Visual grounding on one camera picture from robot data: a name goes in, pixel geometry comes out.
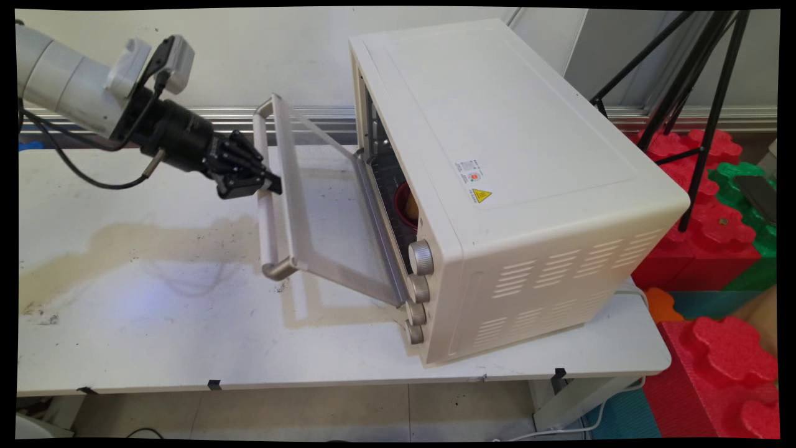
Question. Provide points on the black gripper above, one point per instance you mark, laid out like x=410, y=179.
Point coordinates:
x=177, y=134

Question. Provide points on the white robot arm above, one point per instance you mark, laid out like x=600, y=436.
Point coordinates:
x=68, y=78

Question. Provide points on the red bowl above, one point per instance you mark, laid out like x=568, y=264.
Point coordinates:
x=401, y=208

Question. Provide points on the yellow food item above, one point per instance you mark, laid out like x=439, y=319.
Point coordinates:
x=413, y=203

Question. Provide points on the large silver oven knob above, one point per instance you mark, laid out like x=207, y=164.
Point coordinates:
x=423, y=257

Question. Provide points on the blue object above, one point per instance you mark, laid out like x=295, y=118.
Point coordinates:
x=30, y=145

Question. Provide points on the black tape piece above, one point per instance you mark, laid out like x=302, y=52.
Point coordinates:
x=88, y=391
x=215, y=384
x=560, y=379

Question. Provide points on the white label sticker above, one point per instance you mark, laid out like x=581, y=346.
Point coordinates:
x=469, y=172

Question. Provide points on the small silver oven knob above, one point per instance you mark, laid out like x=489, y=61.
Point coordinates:
x=416, y=334

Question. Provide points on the yellow warning sticker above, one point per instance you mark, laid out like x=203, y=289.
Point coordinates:
x=482, y=195

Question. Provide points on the cream toaster oven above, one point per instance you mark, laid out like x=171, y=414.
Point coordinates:
x=528, y=186

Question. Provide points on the white table leg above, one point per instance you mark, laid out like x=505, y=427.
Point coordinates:
x=578, y=404

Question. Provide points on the orange foam piece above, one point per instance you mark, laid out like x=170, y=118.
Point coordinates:
x=662, y=306

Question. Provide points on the teal foam mat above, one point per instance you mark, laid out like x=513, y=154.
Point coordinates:
x=628, y=417

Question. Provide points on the black tripod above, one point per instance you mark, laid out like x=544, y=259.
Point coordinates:
x=709, y=124

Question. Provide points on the dark flat object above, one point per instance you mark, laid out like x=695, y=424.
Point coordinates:
x=758, y=196

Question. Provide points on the big red foam block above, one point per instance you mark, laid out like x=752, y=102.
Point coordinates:
x=721, y=373

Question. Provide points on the green foam block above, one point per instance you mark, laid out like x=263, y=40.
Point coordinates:
x=762, y=249

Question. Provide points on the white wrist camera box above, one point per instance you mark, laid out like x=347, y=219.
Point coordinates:
x=165, y=62

